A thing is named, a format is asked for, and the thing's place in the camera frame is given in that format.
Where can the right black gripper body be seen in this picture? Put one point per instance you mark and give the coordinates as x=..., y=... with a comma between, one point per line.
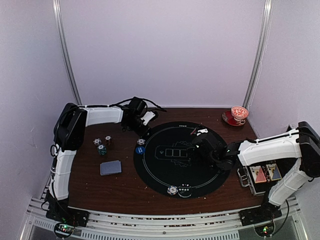
x=200, y=160

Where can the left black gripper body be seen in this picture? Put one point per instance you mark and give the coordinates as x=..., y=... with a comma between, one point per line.
x=134, y=125

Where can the single white blue poker chip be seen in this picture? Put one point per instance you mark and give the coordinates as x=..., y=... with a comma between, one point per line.
x=141, y=141

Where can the blue small blind button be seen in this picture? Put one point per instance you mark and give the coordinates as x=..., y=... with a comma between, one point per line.
x=140, y=150

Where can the clear round dealer button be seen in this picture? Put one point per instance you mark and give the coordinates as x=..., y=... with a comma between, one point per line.
x=184, y=191

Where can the white blue poker chip stack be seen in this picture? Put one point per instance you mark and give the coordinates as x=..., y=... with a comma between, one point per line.
x=97, y=142

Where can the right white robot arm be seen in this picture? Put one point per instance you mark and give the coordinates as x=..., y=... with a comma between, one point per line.
x=301, y=143

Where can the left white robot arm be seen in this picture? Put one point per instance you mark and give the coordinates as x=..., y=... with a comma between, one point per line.
x=69, y=133

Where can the round black poker mat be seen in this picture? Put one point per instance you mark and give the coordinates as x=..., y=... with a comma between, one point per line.
x=169, y=160

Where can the red floral saucer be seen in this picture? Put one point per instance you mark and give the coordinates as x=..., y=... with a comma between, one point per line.
x=229, y=119

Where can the blue-backed playing card deck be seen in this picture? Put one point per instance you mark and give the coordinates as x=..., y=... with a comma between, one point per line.
x=110, y=168

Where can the red white patterned tea bowl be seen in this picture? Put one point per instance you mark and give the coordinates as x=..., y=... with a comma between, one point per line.
x=239, y=113

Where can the red card deck in case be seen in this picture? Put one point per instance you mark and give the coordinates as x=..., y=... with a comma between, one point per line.
x=258, y=174

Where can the aluminium poker chip case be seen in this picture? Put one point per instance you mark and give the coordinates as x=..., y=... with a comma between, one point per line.
x=246, y=179

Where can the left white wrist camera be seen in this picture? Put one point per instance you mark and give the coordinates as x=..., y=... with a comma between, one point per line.
x=149, y=116

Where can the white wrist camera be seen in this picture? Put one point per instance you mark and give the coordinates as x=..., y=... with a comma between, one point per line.
x=149, y=116
x=198, y=131

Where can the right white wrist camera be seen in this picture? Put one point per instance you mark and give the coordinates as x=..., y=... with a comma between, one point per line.
x=198, y=131

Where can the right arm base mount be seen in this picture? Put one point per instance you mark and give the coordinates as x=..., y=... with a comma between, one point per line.
x=262, y=218

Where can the front aluminium rail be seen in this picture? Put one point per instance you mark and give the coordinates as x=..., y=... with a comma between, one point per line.
x=223, y=225

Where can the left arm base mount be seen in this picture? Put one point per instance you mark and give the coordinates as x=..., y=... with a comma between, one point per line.
x=67, y=219

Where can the left aluminium frame post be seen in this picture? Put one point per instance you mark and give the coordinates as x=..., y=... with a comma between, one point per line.
x=65, y=53

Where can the aluminium frame post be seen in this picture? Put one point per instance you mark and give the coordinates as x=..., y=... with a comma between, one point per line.
x=65, y=53
x=261, y=46

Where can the right aluminium frame post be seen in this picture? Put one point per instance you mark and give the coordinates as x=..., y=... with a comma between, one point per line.
x=261, y=46

